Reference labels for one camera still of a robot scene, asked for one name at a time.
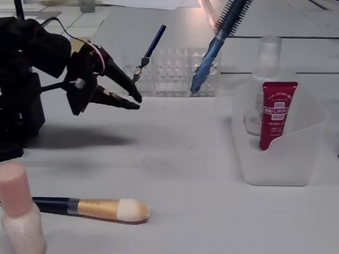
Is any clear spray bottle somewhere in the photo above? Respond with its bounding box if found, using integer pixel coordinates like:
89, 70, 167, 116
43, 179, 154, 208
243, 35, 283, 137

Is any red white servo cable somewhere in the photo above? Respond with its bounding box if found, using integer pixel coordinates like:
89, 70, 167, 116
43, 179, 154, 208
86, 42, 107, 76

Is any brown cardboard piece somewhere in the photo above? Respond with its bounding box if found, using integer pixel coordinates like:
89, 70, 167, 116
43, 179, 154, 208
69, 37, 91, 53

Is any pink curved plastic piece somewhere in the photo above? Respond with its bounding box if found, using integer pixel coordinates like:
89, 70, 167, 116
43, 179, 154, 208
198, 0, 218, 27

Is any blue round hairbrush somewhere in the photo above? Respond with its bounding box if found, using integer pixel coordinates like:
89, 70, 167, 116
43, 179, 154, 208
190, 0, 254, 94

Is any red hand cream tube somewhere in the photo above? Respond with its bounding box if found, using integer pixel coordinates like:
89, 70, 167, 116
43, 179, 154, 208
258, 81, 299, 151

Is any pink lotion bottle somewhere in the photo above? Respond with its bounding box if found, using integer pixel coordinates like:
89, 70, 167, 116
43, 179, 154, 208
0, 161, 47, 254

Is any clear acrylic organizer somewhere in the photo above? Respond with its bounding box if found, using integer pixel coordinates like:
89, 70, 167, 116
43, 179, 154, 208
121, 47, 222, 97

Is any black gripper camera module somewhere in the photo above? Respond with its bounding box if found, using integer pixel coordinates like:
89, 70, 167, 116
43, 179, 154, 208
64, 75, 99, 116

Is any black camera cable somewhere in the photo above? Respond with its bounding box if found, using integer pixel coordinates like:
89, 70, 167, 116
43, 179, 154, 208
39, 17, 92, 44

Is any black wheeled stand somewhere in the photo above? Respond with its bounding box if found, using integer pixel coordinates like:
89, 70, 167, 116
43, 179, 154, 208
13, 0, 26, 21

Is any gold makeup brush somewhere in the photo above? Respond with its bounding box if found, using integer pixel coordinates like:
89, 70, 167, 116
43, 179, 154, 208
31, 196, 151, 225

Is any translucent white plastic tray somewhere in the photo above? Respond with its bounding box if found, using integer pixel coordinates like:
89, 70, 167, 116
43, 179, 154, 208
231, 68, 329, 187

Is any dark eyeliner pencil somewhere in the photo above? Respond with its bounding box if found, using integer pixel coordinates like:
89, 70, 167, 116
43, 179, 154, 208
131, 24, 167, 85

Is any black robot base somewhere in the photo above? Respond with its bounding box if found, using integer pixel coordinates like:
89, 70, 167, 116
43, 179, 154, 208
0, 71, 46, 162

